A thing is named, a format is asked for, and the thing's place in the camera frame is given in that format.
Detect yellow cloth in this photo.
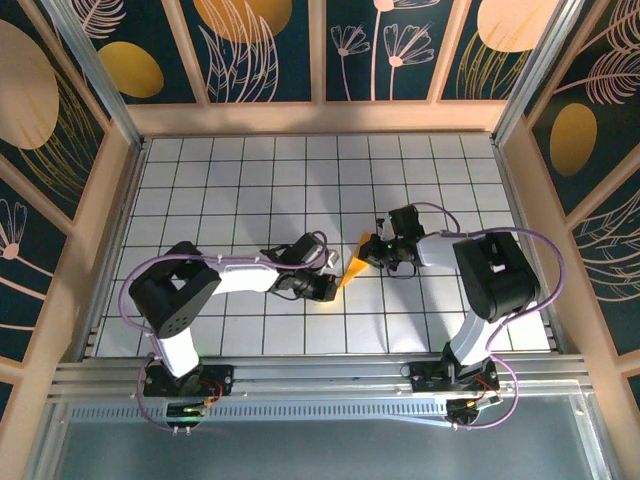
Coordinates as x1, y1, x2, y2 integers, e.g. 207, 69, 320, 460
335, 232, 374, 302

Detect grey metal plate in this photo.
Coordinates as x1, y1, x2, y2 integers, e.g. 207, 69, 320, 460
29, 394, 616, 480

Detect dark panel pink flowers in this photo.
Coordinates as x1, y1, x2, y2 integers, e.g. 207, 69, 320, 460
324, 0, 459, 102

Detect dark panel pink leaf outlines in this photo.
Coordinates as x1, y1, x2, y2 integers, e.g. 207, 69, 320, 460
569, 187, 640, 359

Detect dark panel cream circle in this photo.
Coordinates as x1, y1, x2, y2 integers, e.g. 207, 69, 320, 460
439, 0, 564, 102

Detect dark panel gold circle leaves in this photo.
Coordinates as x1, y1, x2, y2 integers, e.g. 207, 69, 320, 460
177, 0, 314, 105

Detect dark panel gold oval fern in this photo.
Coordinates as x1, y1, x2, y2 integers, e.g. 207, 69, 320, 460
522, 0, 640, 219

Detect dark panel single pink flower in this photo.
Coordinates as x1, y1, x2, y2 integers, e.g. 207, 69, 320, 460
0, 177, 69, 364

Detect dark panel cream disc lines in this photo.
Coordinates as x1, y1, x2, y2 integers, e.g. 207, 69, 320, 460
0, 0, 109, 221

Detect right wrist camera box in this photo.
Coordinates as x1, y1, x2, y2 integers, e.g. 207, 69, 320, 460
377, 204, 427, 240

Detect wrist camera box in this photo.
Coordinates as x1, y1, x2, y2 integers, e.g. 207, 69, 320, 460
377, 204, 427, 240
283, 232, 342, 267

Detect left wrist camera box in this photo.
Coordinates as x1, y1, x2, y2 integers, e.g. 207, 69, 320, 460
283, 232, 342, 267

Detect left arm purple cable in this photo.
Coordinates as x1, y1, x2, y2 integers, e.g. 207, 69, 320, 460
122, 229, 329, 434

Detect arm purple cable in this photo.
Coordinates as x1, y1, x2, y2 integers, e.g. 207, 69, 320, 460
122, 229, 329, 434
412, 201, 569, 432

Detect aluminium frame rail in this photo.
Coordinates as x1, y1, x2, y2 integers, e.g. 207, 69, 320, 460
49, 353, 594, 401

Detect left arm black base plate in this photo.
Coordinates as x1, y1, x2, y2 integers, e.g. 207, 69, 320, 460
143, 363, 235, 399

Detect grey slotted cable duct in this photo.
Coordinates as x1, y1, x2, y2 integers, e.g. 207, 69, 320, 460
69, 403, 451, 424

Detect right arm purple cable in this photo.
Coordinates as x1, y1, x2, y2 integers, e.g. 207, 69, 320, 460
412, 201, 569, 432

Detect aluminium side rail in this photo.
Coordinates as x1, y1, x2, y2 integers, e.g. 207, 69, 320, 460
492, 137, 571, 354
74, 137, 151, 361

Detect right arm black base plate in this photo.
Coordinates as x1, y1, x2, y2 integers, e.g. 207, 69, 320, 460
408, 362, 501, 396

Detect small circuit board with wires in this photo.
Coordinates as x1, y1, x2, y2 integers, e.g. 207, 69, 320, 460
446, 392, 504, 426
165, 397, 224, 419

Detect aluminium corner post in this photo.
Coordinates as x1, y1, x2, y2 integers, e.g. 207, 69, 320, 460
490, 0, 574, 146
40, 0, 147, 149

